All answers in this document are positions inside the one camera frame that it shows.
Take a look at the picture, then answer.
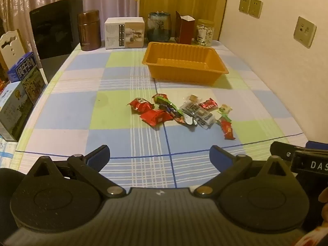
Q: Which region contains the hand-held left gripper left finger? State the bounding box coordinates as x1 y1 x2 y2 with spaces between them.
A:
24 145 126 198

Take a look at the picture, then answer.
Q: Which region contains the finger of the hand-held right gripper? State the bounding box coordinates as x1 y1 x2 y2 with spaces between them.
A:
306 141 328 157
270 141 308 162

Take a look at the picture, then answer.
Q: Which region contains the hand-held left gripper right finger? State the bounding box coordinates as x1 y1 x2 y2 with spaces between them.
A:
193 146 299 198

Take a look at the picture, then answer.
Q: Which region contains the long red snack packet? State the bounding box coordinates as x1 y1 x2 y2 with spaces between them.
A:
215 115 236 140

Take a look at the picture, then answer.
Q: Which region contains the yellow-green candy packet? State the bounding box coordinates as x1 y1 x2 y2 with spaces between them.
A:
217 104 232 115

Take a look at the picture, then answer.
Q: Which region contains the silver and black snack packet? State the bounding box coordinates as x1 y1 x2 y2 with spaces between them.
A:
179 101 215 129

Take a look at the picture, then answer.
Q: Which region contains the small red candy packet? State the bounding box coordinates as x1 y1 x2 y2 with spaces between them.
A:
198 98 219 110

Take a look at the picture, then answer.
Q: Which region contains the green and red snack packet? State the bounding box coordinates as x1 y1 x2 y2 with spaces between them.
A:
152 93 183 114

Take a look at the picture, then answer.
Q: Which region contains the orange plastic tray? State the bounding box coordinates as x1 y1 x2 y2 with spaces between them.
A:
142 42 229 86

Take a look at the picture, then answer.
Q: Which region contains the person's right forearm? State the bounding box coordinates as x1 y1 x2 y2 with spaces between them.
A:
295 227 328 246

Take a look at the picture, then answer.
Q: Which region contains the person's right hand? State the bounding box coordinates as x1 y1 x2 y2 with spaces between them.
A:
318 187 328 223

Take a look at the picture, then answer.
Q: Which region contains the white and blue pack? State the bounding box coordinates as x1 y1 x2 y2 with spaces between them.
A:
0 134 18 169

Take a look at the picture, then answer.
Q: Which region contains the pale blue milk carton box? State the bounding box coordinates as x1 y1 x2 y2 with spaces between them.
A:
0 81 34 142

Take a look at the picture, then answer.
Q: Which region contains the clear plastic nut jar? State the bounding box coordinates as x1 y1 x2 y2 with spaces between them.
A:
195 19 215 47

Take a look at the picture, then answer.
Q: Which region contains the white cardboard box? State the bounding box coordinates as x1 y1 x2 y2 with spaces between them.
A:
104 17 145 50

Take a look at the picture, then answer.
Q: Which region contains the brown thermos flask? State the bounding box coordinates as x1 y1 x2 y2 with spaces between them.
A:
77 10 101 51

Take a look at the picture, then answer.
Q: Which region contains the dark red open carton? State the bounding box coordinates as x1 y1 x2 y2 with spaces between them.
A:
175 11 196 45

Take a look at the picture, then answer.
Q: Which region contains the black monitor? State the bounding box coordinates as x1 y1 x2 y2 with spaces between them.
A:
29 0 84 84

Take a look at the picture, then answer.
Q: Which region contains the white wooden chair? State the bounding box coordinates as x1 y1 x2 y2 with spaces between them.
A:
0 29 28 72

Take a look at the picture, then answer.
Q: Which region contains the dark glass jar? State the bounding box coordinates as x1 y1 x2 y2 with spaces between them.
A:
146 11 172 43

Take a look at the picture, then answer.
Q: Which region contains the large beige wall socket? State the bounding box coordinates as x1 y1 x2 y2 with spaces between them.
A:
293 16 317 49

